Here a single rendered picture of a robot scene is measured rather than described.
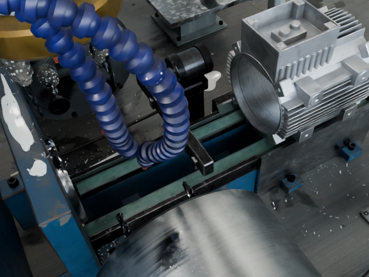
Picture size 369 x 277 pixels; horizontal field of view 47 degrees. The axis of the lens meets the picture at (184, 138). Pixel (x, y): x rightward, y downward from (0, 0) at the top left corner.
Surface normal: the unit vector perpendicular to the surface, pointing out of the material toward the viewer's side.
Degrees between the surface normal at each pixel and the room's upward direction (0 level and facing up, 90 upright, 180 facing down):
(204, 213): 9
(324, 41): 90
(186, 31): 90
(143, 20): 0
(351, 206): 0
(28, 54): 90
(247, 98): 40
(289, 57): 90
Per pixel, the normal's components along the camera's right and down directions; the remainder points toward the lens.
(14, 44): 0.01, 0.77
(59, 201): -0.05, -0.64
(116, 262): -0.60, -0.24
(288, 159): 0.48, 0.65
